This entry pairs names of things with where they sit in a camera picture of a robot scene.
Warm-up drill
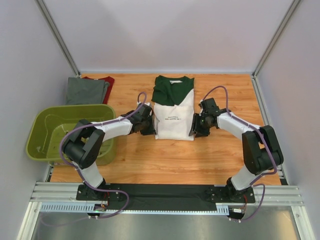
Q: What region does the folded grey t-shirt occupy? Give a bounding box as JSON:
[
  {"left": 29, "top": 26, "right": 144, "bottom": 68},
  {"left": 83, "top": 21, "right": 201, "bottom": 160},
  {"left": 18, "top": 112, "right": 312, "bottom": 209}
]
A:
[{"left": 66, "top": 77, "right": 110, "bottom": 105}]

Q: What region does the left aluminium frame post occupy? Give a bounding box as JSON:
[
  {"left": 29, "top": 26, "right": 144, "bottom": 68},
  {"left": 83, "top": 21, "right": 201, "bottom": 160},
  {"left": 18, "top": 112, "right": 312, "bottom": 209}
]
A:
[{"left": 35, "top": 0, "right": 81, "bottom": 77}]

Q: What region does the aluminium frame post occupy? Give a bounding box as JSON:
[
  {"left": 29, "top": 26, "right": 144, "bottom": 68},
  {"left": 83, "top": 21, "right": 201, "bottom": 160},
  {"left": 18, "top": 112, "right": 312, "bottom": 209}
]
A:
[
  {"left": 35, "top": 0, "right": 81, "bottom": 77},
  {"left": 252, "top": 0, "right": 302, "bottom": 78}
]

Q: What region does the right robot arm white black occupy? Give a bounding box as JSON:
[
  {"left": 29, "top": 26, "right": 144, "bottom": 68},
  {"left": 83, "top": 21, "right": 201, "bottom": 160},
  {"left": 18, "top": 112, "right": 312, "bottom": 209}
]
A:
[{"left": 192, "top": 98, "right": 284, "bottom": 202}]

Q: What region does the slotted grey cable duct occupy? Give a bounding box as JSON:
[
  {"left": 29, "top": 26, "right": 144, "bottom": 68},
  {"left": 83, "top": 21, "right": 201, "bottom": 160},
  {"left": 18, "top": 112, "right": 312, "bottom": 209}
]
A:
[{"left": 39, "top": 202, "right": 231, "bottom": 216}]

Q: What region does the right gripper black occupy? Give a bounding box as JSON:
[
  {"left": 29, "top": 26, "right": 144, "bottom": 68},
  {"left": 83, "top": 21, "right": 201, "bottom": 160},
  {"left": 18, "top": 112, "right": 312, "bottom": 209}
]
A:
[{"left": 188, "top": 114, "right": 213, "bottom": 139}]

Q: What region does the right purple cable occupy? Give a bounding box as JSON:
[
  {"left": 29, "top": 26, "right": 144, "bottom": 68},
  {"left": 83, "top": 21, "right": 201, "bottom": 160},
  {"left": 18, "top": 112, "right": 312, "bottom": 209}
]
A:
[{"left": 202, "top": 85, "right": 278, "bottom": 191}]

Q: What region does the folded red t-shirt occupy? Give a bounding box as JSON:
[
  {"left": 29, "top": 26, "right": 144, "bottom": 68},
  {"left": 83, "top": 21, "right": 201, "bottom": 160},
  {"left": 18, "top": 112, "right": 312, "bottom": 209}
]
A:
[{"left": 84, "top": 76, "right": 115, "bottom": 105}]

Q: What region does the green plastic basket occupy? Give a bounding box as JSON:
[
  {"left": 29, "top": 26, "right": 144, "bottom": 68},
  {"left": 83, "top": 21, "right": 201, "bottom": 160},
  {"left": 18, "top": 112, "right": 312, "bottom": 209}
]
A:
[{"left": 25, "top": 104, "right": 116, "bottom": 166}]

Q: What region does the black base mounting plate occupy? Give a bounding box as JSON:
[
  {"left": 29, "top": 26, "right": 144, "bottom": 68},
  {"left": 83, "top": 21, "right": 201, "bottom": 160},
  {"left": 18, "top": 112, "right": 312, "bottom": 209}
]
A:
[{"left": 76, "top": 183, "right": 256, "bottom": 211}]

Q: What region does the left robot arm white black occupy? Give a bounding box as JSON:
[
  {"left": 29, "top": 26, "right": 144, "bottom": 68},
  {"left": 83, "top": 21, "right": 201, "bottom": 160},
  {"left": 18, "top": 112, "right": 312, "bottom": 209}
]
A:
[{"left": 59, "top": 102, "right": 156, "bottom": 201}]

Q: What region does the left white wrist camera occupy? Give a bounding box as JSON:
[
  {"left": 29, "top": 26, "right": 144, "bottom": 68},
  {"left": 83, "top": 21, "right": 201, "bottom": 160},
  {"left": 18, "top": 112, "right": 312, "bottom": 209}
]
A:
[{"left": 136, "top": 102, "right": 152, "bottom": 108}]

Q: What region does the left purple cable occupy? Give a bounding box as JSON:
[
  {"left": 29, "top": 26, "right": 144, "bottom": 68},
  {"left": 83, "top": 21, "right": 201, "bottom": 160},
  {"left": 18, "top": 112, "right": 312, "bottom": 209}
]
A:
[{"left": 58, "top": 91, "right": 148, "bottom": 196}]

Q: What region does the purple cable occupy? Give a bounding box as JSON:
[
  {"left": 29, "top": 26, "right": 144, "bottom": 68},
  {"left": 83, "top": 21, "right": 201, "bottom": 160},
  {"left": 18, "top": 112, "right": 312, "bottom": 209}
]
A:
[
  {"left": 202, "top": 85, "right": 278, "bottom": 191},
  {"left": 58, "top": 91, "right": 148, "bottom": 196}
]

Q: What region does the right aluminium frame post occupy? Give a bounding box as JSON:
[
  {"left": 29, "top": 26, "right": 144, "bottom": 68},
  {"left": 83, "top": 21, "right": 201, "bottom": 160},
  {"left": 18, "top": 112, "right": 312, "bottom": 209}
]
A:
[{"left": 252, "top": 0, "right": 302, "bottom": 78}]

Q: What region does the white and green t-shirt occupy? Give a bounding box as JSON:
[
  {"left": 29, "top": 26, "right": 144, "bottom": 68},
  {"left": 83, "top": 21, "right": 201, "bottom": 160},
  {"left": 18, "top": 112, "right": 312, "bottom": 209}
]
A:
[{"left": 151, "top": 75, "right": 195, "bottom": 141}]

